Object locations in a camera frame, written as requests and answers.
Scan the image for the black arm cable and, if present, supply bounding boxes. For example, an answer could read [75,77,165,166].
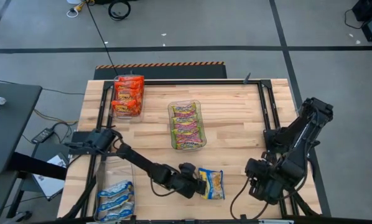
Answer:
[229,176,270,220]
[149,179,175,198]

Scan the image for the black power adapter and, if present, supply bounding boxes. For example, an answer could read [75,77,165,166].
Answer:
[30,128,55,145]

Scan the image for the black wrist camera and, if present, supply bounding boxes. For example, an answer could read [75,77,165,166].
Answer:
[179,162,197,180]
[244,157,268,179]

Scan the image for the lime chili Maruchan noodle pack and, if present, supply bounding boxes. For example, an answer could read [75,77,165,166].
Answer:
[172,114,199,129]
[170,103,198,118]
[172,126,202,141]
[175,138,205,151]

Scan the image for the orange Maruchan noodle pack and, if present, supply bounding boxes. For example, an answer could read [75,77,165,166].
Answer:
[117,75,145,83]
[111,99,142,118]
[114,80,144,92]
[115,88,143,102]

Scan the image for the coiled black cable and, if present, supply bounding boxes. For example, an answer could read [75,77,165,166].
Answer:
[107,0,132,22]

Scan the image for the black desk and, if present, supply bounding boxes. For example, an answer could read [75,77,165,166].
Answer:
[0,82,43,175]

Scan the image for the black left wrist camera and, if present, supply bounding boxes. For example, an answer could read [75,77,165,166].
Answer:
[179,162,197,180]

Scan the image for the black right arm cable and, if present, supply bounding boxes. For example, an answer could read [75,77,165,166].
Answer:
[229,176,270,220]

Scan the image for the clear plastic bin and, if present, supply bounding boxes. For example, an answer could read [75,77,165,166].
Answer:
[109,74,146,121]
[93,157,137,222]
[167,99,208,152]

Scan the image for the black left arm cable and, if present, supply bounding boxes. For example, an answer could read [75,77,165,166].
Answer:
[149,179,175,198]

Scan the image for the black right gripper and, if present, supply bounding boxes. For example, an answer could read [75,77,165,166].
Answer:
[249,161,299,205]

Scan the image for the black hazard-striped floor mat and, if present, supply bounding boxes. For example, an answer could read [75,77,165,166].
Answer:
[94,61,228,80]

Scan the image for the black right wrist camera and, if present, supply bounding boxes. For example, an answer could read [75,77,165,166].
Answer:
[244,157,268,179]

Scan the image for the grey laptop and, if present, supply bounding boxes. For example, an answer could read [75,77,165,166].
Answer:
[20,142,71,200]

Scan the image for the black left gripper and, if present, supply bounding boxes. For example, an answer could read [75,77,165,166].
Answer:
[169,173,207,200]

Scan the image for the long black floor cable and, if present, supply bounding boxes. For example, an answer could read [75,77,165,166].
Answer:
[85,0,119,77]

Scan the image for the white extension cord plug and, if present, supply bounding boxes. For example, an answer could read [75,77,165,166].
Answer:
[66,0,95,18]

